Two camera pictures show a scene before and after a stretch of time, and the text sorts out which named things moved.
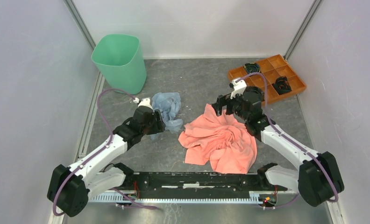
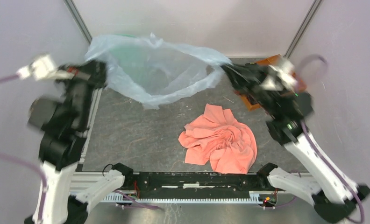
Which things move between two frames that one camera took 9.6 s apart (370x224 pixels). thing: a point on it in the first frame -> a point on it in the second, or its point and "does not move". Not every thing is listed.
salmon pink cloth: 223,140 does not move
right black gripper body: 233,106 -> 252,86
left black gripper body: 154,126 -> 82,85
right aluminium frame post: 302,30 does not move
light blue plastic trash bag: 168,104 -> 148,71
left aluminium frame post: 78,18 does not move
